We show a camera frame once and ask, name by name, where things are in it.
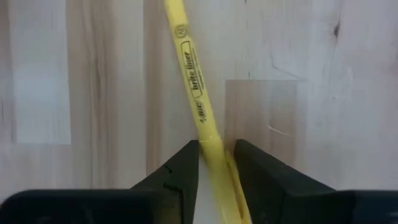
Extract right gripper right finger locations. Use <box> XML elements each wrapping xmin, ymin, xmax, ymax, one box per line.
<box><xmin>233</xmin><ymin>139</ymin><xmax>338</xmax><ymax>224</ymax></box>

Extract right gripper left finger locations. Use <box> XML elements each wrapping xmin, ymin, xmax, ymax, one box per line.
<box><xmin>130</xmin><ymin>139</ymin><xmax>200</xmax><ymax>224</ymax></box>

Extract yellow highlighter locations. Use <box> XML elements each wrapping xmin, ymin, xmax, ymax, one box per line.
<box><xmin>163</xmin><ymin>0</ymin><xmax>253</xmax><ymax>224</ymax></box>

